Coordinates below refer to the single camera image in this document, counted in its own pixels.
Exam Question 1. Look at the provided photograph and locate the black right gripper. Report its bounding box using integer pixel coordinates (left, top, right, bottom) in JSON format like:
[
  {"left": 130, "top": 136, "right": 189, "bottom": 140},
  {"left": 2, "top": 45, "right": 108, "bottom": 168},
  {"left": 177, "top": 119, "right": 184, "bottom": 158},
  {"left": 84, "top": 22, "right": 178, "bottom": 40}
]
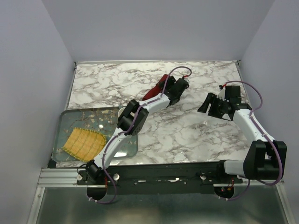
[{"left": 198, "top": 92, "right": 229, "bottom": 119}]

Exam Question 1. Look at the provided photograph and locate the red cloth napkin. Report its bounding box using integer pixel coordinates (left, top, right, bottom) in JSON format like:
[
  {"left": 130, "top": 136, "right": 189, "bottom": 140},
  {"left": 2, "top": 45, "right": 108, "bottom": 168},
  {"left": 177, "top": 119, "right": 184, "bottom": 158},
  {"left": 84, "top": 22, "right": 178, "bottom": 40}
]
[{"left": 142, "top": 74, "right": 168, "bottom": 101}]

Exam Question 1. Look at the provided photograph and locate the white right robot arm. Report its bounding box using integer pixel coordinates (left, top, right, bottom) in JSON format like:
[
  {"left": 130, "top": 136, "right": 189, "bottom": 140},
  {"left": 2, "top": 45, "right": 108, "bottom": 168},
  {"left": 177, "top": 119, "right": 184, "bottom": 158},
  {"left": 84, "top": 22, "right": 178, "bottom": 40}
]
[{"left": 198, "top": 85, "right": 287, "bottom": 185}]

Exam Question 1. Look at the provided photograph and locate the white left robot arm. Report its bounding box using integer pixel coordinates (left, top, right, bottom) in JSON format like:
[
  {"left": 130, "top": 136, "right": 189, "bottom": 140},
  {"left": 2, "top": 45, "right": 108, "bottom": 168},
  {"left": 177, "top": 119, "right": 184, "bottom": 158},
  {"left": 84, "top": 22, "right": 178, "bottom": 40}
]
[{"left": 85, "top": 76, "right": 189, "bottom": 184}]

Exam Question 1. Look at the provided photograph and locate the white cup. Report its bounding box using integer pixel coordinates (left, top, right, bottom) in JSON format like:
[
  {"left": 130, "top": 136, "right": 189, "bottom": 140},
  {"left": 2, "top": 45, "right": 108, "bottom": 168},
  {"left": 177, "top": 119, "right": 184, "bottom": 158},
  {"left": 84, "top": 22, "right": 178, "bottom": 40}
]
[{"left": 117, "top": 108, "right": 123, "bottom": 117}]

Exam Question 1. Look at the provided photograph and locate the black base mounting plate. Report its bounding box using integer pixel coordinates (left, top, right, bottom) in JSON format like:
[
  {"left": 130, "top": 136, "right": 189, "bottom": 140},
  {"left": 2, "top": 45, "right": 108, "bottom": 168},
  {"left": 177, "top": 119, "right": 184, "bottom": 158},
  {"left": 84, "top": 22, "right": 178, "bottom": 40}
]
[{"left": 77, "top": 161, "right": 241, "bottom": 204}]

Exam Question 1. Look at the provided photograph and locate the floral metal tray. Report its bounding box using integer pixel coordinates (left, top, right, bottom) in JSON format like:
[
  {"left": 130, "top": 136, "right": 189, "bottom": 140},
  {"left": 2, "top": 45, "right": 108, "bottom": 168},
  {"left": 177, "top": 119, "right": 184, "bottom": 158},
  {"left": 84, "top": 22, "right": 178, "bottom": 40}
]
[{"left": 52, "top": 106, "right": 138, "bottom": 162}]

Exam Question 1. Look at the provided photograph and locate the yellow woven coaster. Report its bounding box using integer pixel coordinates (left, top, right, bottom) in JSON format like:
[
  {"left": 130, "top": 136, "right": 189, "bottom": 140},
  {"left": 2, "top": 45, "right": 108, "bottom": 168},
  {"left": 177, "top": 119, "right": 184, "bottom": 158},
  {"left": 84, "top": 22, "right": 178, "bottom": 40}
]
[{"left": 62, "top": 127, "right": 107, "bottom": 162}]

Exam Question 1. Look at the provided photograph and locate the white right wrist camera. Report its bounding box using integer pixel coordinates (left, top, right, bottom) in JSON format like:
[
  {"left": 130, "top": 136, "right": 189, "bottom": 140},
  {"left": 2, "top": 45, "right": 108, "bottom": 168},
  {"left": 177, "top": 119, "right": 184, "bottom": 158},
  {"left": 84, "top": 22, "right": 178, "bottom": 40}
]
[{"left": 217, "top": 84, "right": 226, "bottom": 100}]

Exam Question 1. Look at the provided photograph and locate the aluminium frame rail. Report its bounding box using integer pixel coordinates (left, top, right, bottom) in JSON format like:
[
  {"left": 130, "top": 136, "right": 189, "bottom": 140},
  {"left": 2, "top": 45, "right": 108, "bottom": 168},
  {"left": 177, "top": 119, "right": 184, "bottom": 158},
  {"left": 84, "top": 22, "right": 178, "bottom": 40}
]
[{"left": 37, "top": 168, "right": 272, "bottom": 188}]

